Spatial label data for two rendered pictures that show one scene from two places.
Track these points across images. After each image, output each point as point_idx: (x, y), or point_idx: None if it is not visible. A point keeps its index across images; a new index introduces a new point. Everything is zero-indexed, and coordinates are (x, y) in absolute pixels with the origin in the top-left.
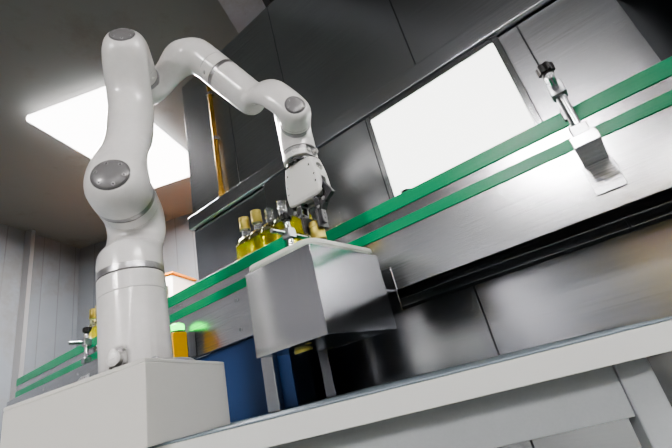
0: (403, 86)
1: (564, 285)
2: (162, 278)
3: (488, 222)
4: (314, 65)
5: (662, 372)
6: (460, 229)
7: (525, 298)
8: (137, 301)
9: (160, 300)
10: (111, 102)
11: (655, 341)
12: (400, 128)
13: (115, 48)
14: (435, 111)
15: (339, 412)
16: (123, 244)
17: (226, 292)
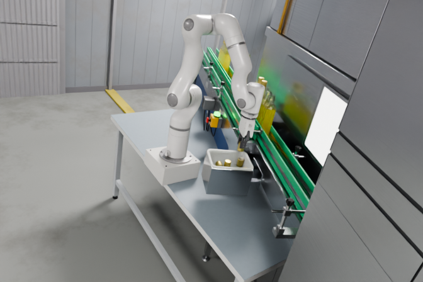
0: (344, 88)
1: None
2: (186, 133)
3: (279, 204)
4: (340, 0)
5: None
6: (275, 194)
7: None
8: (175, 141)
9: (182, 141)
10: (184, 51)
11: (237, 276)
12: (327, 109)
13: (184, 33)
14: (338, 123)
15: (190, 216)
16: (175, 121)
17: (231, 118)
